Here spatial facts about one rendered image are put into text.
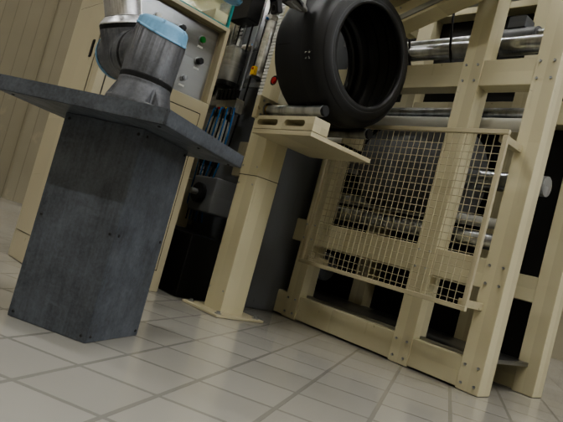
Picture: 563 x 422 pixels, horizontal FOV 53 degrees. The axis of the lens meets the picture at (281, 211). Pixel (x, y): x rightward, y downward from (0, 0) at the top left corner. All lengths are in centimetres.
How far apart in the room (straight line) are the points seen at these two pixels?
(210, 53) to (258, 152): 56
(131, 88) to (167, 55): 14
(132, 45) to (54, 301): 71
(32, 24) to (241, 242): 606
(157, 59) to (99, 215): 45
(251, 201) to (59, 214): 108
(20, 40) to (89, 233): 672
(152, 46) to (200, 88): 112
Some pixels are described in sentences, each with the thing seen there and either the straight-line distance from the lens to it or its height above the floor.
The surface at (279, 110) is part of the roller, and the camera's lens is 238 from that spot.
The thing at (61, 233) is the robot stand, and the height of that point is 25.
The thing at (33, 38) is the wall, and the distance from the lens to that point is 804.
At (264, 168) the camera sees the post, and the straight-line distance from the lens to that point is 250.
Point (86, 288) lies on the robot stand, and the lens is 153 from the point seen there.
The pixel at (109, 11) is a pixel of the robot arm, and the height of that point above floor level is 90.
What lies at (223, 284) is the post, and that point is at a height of 13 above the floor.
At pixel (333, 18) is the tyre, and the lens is 223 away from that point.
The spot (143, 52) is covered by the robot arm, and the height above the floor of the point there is 77.
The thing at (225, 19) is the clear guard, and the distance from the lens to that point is 283.
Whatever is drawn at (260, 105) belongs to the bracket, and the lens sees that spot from 244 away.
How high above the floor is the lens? 38
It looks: 3 degrees up
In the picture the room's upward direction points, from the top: 15 degrees clockwise
